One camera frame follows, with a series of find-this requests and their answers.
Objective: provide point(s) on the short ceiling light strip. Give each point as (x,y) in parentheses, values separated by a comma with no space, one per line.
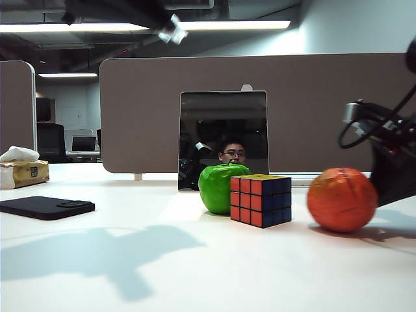
(68,75)

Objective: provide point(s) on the open laptop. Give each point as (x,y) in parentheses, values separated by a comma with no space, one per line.
(83,144)

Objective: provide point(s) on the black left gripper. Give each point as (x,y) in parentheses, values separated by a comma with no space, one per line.
(113,9)

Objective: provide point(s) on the green toy apple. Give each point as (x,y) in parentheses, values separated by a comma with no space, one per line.
(214,191)

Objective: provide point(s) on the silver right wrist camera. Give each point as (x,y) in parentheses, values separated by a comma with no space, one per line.
(354,113)

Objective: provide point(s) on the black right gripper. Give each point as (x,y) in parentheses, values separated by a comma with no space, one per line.
(390,126)

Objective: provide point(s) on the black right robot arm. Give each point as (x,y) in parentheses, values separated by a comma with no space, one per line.
(412,53)

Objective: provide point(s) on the long ceiling light strip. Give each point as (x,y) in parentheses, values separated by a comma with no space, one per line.
(227,25)

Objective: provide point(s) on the Rubik's cube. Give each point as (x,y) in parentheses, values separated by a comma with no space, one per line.
(260,203)

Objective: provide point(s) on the dark storage cabinet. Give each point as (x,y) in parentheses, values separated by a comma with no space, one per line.
(45,110)

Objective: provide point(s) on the rectangular standing mirror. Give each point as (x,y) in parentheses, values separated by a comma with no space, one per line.
(224,120)

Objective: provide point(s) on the wide brown desk partition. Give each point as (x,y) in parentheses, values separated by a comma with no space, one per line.
(308,113)

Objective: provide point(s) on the yellow tissue pack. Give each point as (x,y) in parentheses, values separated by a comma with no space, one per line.
(22,172)

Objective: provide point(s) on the black office chair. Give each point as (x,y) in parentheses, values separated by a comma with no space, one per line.
(50,143)

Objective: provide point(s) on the black smartphone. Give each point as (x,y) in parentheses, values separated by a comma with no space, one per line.
(45,208)

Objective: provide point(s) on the narrow brown desk partition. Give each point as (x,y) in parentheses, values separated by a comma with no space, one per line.
(16,107)

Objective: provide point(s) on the orange toy fruit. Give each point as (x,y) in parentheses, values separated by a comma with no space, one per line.
(341,201)

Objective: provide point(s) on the white tape piece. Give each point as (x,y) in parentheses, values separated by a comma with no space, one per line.
(246,87)

